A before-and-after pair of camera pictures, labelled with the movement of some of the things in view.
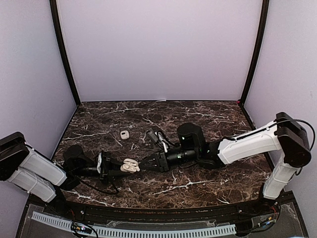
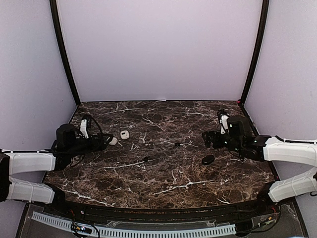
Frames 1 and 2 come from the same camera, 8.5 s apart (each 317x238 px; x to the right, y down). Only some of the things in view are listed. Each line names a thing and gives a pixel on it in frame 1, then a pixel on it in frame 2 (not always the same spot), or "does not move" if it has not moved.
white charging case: (125, 134) does not move
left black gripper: (111, 174) to (95, 148)
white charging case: (130, 165) to (113, 142)
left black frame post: (53, 3) does not move
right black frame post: (264, 13) does not move
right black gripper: (162, 163) to (210, 134)
